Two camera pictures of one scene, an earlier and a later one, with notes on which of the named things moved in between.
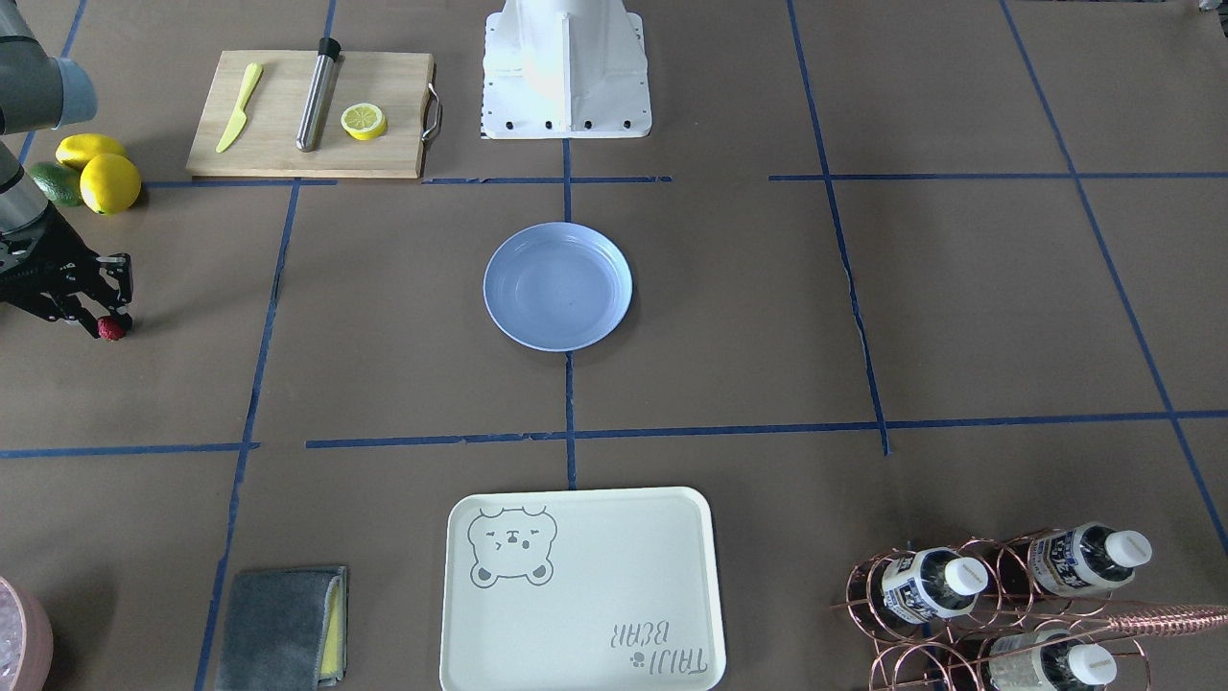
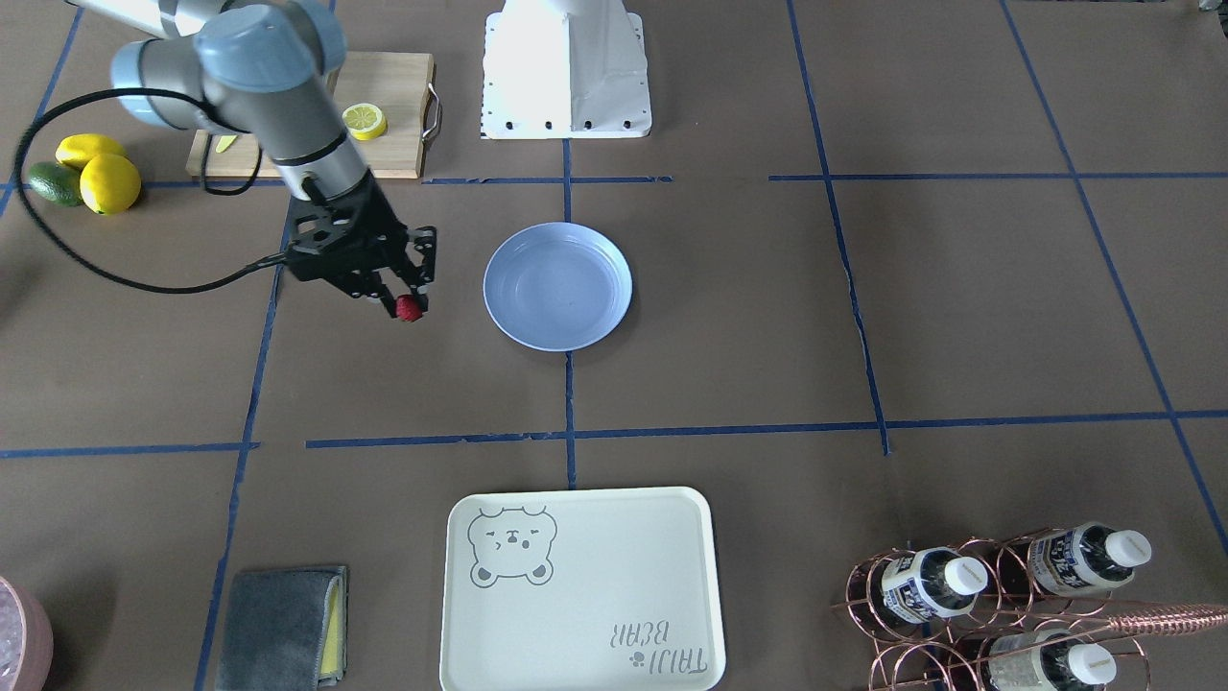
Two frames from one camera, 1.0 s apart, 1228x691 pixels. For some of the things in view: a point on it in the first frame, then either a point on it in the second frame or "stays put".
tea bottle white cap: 1049,660 stays put
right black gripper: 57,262 to 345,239
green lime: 58,183 stays put
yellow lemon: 79,149 stays put
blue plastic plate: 557,287 stays put
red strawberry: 110,328 to 408,307
